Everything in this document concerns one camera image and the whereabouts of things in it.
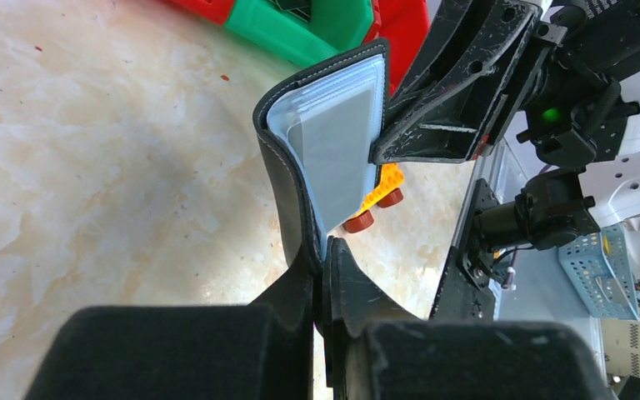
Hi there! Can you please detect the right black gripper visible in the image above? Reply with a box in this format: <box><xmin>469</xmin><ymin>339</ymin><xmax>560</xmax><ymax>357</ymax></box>
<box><xmin>372</xmin><ymin>1</ymin><xmax>640</xmax><ymax>169</ymax></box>

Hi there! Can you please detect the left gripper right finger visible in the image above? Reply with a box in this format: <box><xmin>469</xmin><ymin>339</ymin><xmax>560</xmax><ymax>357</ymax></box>
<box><xmin>322</xmin><ymin>237</ymin><xmax>612</xmax><ymax>399</ymax></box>

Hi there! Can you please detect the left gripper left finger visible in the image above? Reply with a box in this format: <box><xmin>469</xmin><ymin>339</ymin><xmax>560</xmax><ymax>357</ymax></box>
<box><xmin>26</xmin><ymin>246</ymin><xmax>316</xmax><ymax>399</ymax></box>

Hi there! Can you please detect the black leather card holder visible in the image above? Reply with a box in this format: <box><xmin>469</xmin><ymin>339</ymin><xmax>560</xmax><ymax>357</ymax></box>
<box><xmin>252</xmin><ymin>38</ymin><xmax>390</xmax><ymax>273</ymax></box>

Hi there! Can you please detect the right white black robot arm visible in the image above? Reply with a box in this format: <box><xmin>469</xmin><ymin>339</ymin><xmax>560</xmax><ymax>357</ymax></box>
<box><xmin>372</xmin><ymin>1</ymin><xmax>640</xmax><ymax>277</ymax></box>

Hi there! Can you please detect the red bin with plastic bags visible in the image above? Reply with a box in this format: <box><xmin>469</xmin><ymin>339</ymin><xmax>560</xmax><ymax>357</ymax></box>
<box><xmin>378</xmin><ymin>0</ymin><xmax>431</xmax><ymax>95</ymax></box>

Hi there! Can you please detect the yellow toy brick car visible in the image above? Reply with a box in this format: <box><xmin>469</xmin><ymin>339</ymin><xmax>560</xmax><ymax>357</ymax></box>
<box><xmin>342</xmin><ymin>163</ymin><xmax>404</xmax><ymax>233</ymax></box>

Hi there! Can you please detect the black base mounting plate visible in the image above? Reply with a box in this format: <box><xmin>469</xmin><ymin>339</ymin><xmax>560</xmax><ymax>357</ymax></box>
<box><xmin>429</xmin><ymin>178</ymin><xmax>498</xmax><ymax>322</ymax></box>

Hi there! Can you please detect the green plastic bin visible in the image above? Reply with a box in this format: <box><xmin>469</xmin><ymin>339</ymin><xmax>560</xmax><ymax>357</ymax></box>
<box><xmin>224</xmin><ymin>1</ymin><xmax>381</xmax><ymax>68</ymax></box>

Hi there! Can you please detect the blue perforated metal basket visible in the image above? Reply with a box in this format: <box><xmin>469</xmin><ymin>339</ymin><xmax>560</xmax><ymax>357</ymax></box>
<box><xmin>557</xmin><ymin>224</ymin><xmax>640</xmax><ymax>321</ymax></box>

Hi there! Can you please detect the red bin with wooden blocks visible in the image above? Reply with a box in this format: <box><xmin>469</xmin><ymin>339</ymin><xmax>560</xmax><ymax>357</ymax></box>
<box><xmin>169</xmin><ymin>0</ymin><xmax>236</xmax><ymax>26</ymax></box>

